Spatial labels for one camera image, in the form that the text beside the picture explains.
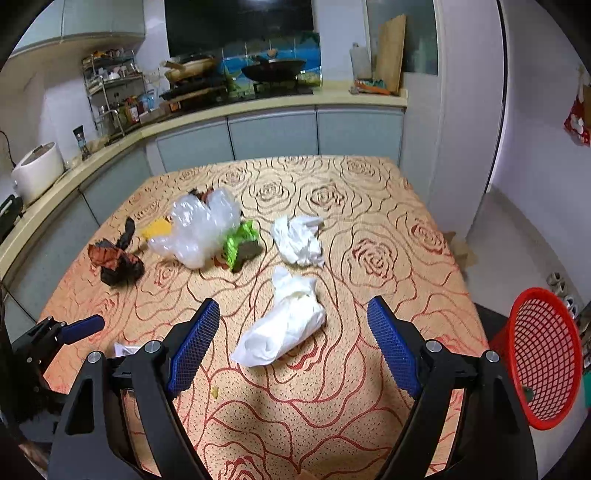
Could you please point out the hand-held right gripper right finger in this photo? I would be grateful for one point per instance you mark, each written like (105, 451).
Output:
(395, 350)

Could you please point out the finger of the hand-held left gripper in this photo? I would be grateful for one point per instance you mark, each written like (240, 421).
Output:
(83, 326)

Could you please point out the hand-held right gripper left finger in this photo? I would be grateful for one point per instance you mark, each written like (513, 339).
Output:
(194, 350)

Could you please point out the white wrapper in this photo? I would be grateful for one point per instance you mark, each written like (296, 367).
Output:
(124, 349)

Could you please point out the orange black wrapper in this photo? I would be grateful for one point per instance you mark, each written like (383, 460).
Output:
(111, 256)

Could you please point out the white tissue bundle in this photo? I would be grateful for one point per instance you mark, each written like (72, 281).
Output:
(286, 323)

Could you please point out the clear plastic bag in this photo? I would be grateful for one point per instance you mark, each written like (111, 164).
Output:
(198, 230)

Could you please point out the green wrapper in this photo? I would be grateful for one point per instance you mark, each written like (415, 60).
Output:
(240, 237)

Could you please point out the yellow scrap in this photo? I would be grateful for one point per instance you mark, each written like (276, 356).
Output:
(157, 228)

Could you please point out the red plastic mesh basket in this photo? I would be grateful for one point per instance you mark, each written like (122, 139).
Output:
(545, 350)

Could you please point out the black kitchen appliance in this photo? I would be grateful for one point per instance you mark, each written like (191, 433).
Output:
(9, 217)

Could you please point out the rose patterned tablecloth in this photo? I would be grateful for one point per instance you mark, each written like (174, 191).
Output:
(346, 207)

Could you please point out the white rice cooker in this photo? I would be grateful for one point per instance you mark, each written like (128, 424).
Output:
(37, 170)

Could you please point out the beige pair of shoes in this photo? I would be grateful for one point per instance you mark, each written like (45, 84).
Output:
(556, 281)

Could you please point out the white pair of shoes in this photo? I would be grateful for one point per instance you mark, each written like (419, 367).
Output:
(571, 305)

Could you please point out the black standing pouch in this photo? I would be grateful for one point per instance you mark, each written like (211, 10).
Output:
(81, 143)

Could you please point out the grey kitchen base cabinets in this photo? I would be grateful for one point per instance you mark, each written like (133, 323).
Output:
(277, 134)

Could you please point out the metal spice rack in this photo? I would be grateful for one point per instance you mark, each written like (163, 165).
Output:
(115, 92)

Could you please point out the black gas stove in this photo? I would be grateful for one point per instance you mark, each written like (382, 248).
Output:
(207, 90)

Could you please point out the orange packet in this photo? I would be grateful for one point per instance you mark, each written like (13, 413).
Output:
(374, 86)

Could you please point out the beige frying pan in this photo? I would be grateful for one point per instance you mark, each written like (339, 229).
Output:
(189, 69)

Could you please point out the black wok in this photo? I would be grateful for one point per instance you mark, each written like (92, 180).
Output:
(272, 71)

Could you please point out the wooden cutting board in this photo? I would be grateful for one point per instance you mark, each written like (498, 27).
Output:
(390, 50)

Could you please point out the blue scenic backsplash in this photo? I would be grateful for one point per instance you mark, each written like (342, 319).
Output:
(304, 50)

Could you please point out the black range hood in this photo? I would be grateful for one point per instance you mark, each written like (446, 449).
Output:
(240, 23)

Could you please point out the grey wall cabinet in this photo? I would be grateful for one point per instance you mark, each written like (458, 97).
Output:
(92, 18)

